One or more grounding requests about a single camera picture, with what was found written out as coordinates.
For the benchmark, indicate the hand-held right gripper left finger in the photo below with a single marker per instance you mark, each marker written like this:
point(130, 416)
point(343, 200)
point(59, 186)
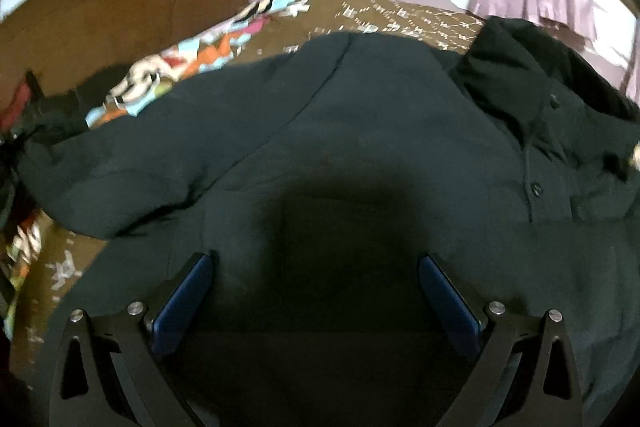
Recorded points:
point(182, 307)

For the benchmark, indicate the dark cloth pile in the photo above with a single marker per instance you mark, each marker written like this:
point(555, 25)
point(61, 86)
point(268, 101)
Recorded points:
point(55, 107)

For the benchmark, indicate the brown printed blanket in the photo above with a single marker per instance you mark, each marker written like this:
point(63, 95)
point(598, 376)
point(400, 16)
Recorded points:
point(400, 14)

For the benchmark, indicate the wooden headboard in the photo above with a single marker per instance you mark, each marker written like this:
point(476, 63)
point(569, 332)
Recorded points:
point(125, 7)

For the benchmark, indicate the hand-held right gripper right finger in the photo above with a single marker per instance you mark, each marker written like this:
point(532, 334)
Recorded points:
point(450, 307)

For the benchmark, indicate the black hooded jacket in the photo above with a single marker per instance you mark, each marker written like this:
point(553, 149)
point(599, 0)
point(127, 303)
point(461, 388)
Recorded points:
point(350, 132)

